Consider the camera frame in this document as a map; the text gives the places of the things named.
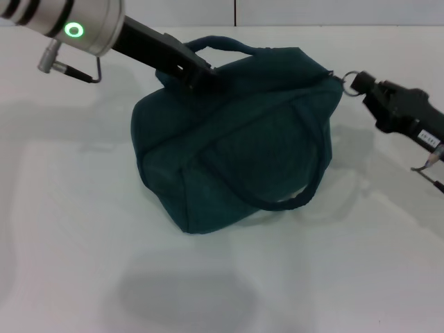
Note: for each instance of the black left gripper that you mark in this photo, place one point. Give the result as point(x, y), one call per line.
point(156, 52)

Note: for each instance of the dark teal fabric bag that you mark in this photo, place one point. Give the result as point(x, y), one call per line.
point(225, 138)

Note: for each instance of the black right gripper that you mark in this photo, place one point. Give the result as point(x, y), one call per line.
point(406, 111)

